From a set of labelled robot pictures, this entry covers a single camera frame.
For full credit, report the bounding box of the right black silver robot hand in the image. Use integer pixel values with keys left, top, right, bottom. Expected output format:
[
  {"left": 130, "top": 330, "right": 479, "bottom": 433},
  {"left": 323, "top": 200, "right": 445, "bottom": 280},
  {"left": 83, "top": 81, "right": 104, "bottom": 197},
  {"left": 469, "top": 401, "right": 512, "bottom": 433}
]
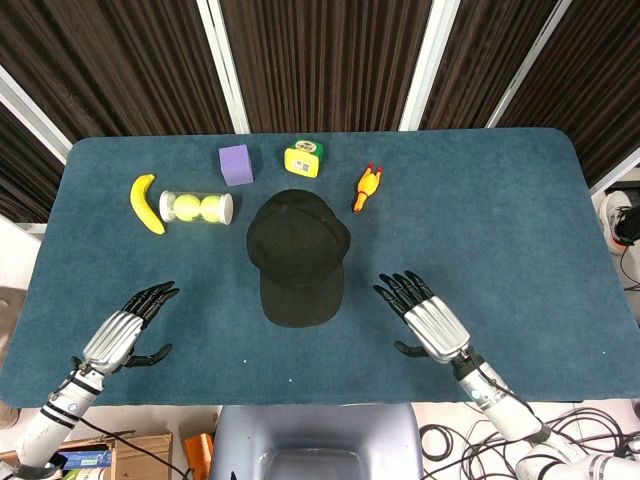
[{"left": 373, "top": 270, "right": 474, "bottom": 365}]

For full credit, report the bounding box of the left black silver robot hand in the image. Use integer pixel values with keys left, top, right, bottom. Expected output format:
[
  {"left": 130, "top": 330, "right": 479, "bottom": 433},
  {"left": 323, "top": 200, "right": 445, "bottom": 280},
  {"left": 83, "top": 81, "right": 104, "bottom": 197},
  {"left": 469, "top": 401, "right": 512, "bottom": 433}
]
[{"left": 81, "top": 280, "right": 181, "bottom": 376}]

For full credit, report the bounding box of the black baseball cap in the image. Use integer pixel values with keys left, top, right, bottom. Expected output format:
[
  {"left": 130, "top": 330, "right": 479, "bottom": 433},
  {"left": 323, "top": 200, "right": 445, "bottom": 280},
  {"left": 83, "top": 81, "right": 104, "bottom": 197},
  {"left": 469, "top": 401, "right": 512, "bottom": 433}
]
[{"left": 245, "top": 188, "right": 352, "bottom": 329}]

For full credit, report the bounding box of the blue felt table mat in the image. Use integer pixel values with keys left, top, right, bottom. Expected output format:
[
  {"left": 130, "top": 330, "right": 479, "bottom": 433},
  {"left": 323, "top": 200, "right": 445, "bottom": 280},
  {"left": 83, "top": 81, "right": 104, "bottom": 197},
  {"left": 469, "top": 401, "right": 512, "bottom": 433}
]
[{"left": 0, "top": 127, "right": 640, "bottom": 407}]

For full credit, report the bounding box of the blue white small carton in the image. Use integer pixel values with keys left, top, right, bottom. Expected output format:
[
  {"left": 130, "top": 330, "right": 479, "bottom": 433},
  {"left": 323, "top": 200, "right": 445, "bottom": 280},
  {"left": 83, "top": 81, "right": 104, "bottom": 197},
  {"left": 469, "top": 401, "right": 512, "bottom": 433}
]
[{"left": 57, "top": 449, "right": 112, "bottom": 470}]

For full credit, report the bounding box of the brown cardboard box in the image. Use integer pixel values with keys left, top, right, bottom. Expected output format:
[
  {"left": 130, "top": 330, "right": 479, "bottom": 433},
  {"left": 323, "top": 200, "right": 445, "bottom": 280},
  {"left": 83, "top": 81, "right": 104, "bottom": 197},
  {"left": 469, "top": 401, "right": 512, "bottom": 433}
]
[{"left": 54, "top": 432, "right": 174, "bottom": 480}]

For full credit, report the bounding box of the yellow banana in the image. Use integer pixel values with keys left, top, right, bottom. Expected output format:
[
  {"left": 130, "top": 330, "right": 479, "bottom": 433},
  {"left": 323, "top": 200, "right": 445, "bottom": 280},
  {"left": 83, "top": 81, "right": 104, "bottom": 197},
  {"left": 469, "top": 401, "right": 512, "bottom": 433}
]
[{"left": 130, "top": 173, "right": 167, "bottom": 235}]

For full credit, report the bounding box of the orange plastic object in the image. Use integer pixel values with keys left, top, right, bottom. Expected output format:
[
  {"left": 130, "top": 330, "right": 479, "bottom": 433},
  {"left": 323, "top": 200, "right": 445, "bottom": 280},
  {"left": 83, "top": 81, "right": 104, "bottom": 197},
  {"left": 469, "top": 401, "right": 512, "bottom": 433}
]
[{"left": 183, "top": 433, "right": 215, "bottom": 480}]

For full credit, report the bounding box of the yellow-green tennis ball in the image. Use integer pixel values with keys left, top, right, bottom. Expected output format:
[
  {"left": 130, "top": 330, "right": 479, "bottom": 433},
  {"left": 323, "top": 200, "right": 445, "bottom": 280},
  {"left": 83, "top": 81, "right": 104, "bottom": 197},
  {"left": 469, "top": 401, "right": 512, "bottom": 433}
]
[
  {"left": 199, "top": 194, "right": 226, "bottom": 224},
  {"left": 173, "top": 193, "right": 202, "bottom": 222}
]

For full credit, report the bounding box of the yellow rubber chicken toy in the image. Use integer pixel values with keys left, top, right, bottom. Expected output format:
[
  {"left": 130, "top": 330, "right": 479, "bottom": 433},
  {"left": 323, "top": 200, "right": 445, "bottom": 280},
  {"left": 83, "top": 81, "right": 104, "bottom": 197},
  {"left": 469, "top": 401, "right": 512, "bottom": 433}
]
[{"left": 352, "top": 162, "right": 385, "bottom": 215}]

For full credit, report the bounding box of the grey robot torso base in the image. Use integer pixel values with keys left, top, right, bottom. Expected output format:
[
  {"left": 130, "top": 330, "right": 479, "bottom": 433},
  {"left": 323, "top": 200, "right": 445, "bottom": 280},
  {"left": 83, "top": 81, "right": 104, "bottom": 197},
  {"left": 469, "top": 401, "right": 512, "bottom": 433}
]
[{"left": 209, "top": 403, "right": 425, "bottom": 480}]

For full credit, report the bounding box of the clear tennis ball tube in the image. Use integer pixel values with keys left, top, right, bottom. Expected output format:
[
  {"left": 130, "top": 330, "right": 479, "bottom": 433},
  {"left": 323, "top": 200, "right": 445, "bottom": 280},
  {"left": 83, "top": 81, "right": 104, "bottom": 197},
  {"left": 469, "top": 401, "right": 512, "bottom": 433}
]
[{"left": 158, "top": 189, "right": 235, "bottom": 226}]

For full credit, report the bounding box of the white sneaker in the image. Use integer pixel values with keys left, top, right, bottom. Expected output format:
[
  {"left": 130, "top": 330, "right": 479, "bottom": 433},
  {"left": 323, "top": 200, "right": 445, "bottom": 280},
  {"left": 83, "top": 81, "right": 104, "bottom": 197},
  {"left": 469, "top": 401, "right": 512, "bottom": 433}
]
[{"left": 598, "top": 189, "right": 640, "bottom": 255}]

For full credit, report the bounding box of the purple foam cube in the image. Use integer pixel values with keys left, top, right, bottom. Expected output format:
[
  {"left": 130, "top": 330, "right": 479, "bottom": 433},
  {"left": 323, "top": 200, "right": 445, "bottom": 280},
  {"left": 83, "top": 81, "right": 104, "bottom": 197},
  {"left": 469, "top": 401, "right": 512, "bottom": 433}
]
[{"left": 218, "top": 144, "right": 255, "bottom": 188}]

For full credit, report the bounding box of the yellow green small box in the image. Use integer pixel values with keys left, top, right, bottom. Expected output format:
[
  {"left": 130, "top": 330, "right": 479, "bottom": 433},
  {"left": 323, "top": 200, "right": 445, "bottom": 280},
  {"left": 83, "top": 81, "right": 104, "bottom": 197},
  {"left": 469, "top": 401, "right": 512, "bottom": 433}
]
[{"left": 283, "top": 138, "right": 328, "bottom": 179}]

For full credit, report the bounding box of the dark brown pleated curtain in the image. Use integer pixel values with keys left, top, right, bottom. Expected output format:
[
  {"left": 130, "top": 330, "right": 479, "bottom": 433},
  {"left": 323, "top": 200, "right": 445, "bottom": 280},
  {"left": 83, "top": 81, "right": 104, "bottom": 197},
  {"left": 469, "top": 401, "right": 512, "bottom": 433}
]
[{"left": 0, "top": 0, "right": 640, "bottom": 224}]

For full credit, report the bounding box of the black floor cable bundle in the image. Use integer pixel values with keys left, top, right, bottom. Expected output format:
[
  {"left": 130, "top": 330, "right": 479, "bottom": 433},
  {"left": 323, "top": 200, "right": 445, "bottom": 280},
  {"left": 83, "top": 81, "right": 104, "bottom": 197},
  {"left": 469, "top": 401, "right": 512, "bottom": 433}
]
[{"left": 419, "top": 404, "right": 640, "bottom": 480}]

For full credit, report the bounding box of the white frame post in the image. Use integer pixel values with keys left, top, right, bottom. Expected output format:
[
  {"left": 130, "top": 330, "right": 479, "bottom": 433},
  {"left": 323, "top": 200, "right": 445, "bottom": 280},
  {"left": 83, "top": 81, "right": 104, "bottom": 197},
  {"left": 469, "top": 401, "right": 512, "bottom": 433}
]
[
  {"left": 487, "top": 0, "right": 576, "bottom": 129},
  {"left": 398, "top": 0, "right": 461, "bottom": 132},
  {"left": 195, "top": 0, "right": 251, "bottom": 135},
  {"left": 0, "top": 64, "right": 74, "bottom": 164}
]

